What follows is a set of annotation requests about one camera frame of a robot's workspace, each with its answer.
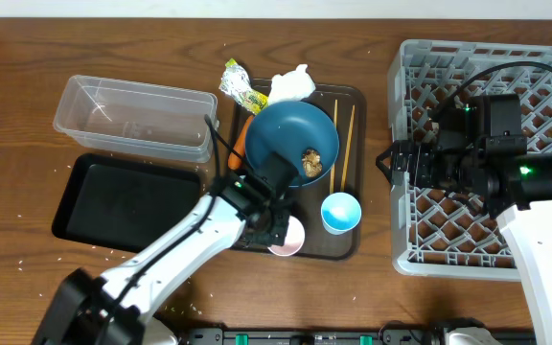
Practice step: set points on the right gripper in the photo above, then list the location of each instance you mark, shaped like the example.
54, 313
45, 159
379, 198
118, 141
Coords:
425, 152

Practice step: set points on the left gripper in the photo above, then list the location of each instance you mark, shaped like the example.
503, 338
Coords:
280, 235

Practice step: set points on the pink white cup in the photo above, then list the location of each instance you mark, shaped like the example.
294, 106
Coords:
294, 239

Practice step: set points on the blue white cup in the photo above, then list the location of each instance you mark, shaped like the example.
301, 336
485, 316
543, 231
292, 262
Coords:
340, 213

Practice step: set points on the blue plate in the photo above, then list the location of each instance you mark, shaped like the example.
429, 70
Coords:
289, 129

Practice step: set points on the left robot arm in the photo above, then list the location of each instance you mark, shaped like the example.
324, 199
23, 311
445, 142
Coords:
117, 306

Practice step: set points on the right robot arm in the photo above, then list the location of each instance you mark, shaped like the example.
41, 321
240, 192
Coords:
481, 149

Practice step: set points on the grey dishwasher rack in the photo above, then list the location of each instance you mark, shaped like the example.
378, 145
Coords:
434, 234

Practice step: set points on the wooden chopstick right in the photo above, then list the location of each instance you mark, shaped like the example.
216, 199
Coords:
347, 149

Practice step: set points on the dark brown serving tray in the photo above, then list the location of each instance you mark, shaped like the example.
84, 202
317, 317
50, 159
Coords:
334, 100

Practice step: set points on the brown food scrap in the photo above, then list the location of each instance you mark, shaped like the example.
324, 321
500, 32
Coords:
311, 163

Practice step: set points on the orange carrot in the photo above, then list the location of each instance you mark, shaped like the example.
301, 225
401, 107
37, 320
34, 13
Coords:
237, 155

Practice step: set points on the crumpled white napkin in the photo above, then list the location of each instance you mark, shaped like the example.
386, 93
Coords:
294, 85

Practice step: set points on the yellow silver snack wrapper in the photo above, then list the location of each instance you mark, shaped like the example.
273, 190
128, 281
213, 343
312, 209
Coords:
235, 83

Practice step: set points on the clear plastic container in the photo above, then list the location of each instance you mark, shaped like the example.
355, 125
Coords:
137, 118

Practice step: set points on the black rectangular tray bin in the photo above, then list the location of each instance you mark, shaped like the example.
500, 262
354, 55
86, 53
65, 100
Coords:
122, 204

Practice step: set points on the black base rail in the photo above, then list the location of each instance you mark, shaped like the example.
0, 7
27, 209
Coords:
218, 336

